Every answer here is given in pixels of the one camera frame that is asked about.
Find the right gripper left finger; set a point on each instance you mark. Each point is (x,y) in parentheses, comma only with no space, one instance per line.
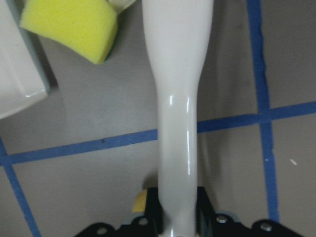
(153,214)

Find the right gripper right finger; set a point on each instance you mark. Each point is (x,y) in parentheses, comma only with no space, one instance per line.
(205,214)

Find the beige hand brush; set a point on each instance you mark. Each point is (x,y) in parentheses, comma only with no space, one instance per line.
(177,34)

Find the beige dustpan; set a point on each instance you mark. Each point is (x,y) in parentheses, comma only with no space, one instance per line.
(26,77)

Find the yellow green sponge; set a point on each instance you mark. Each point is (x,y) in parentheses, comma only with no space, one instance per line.
(87,27)

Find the orange yellow toy fruit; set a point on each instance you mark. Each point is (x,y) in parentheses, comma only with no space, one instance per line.
(140,202)

